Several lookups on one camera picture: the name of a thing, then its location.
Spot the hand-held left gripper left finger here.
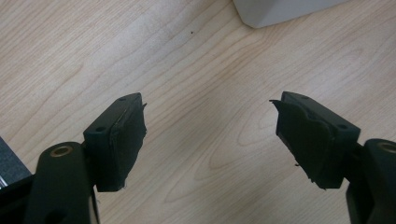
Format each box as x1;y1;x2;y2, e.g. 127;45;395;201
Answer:
82;91;148;193

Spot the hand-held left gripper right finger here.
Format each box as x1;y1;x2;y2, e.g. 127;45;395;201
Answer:
269;91;361;190

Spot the dark grey flat object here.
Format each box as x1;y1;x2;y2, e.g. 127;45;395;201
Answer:
0;135;33;189

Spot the white box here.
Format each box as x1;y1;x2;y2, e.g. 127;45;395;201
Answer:
232;0;353;30

